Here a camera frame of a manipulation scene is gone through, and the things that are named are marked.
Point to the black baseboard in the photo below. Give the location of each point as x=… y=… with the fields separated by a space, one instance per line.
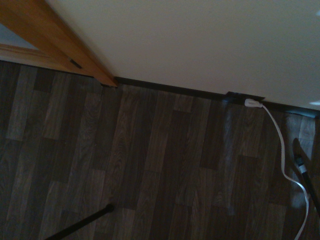
x=175 y=88

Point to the white power plug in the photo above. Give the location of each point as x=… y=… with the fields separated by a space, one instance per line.
x=253 y=103

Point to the black tripod leg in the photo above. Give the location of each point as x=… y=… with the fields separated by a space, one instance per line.
x=82 y=221

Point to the black stand leg silver band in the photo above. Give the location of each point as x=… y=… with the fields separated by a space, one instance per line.
x=303 y=170

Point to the wooden door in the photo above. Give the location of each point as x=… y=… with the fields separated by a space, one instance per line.
x=17 y=51

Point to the black wall outlet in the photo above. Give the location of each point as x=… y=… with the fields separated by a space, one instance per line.
x=237 y=98

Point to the wooden door frame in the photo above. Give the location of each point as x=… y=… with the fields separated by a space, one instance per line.
x=62 y=42

